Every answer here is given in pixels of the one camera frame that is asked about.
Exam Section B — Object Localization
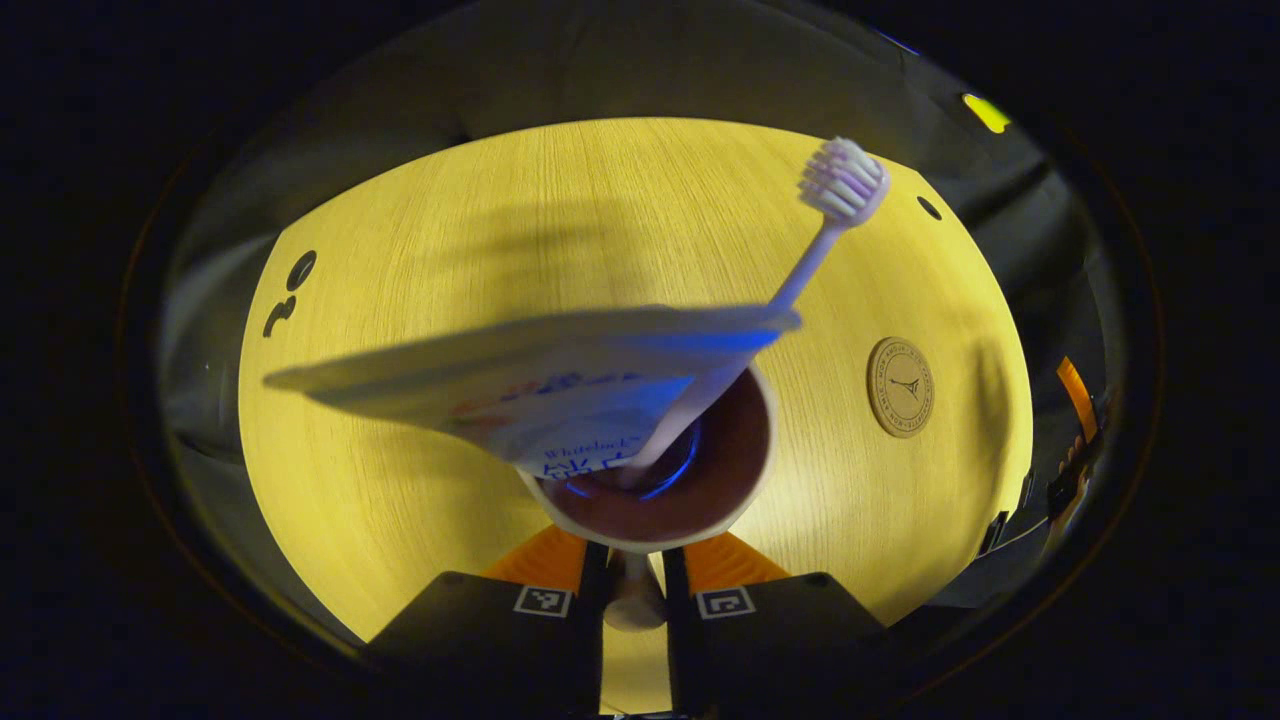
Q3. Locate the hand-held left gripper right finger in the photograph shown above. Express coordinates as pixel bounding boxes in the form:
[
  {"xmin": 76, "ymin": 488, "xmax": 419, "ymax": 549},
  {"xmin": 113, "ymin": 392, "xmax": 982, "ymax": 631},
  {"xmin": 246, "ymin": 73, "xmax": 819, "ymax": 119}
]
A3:
[{"xmin": 660, "ymin": 530, "xmax": 891, "ymax": 720}]

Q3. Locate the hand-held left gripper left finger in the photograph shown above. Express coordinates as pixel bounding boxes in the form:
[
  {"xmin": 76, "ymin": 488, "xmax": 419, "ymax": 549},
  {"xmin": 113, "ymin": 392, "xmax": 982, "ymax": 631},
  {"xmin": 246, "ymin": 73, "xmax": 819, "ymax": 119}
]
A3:
[{"xmin": 365, "ymin": 525, "xmax": 611, "ymax": 720}]

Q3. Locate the beige cup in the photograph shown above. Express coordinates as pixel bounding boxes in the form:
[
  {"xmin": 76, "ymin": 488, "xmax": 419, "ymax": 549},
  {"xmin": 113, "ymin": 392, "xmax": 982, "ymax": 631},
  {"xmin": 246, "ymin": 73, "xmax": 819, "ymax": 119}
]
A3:
[{"xmin": 515, "ymin": 360, "xmax": 779, "ymax": 633}]

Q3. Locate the round wooden coaster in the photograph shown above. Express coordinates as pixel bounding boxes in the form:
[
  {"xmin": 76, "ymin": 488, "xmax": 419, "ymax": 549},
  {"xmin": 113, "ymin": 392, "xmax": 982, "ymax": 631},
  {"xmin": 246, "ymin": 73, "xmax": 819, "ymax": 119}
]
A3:
[{"xmin": 866, "ymin": 337, "xmax": 935, "ymax": 439}]

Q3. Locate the white toothpaste tube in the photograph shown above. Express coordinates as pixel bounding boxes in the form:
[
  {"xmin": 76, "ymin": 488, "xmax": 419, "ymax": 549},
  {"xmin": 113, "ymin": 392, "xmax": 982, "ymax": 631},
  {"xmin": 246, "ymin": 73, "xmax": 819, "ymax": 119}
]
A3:
[{"xmin": 262, "ymin": 305, "xmax": 803, "ymax": 481}]

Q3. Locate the white toothbrush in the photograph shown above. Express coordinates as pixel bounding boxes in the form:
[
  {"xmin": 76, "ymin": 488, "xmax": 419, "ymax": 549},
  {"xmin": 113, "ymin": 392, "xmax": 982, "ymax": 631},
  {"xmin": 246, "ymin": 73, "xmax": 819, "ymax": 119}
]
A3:
[{"xmin": 625, "ymin": 137, "xmax": 891, "ymax": 491}]

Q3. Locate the wooden desktop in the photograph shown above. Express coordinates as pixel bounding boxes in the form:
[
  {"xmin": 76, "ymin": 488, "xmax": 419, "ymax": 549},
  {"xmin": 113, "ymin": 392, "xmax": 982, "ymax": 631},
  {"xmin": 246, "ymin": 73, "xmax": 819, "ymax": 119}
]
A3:
[{"xmin": 238, "ymin": 118, "xmax": 1034, "ymax": 716}]

